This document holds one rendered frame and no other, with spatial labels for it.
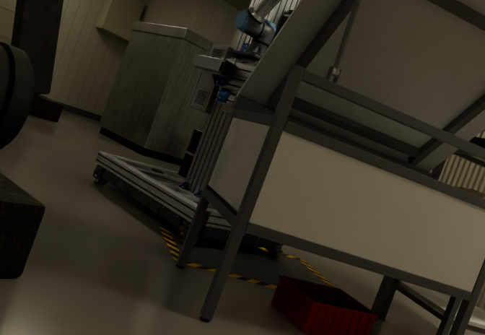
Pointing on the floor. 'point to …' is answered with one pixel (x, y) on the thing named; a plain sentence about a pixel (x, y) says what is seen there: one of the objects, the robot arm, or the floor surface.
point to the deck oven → (156, 92)
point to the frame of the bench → (241, 222)
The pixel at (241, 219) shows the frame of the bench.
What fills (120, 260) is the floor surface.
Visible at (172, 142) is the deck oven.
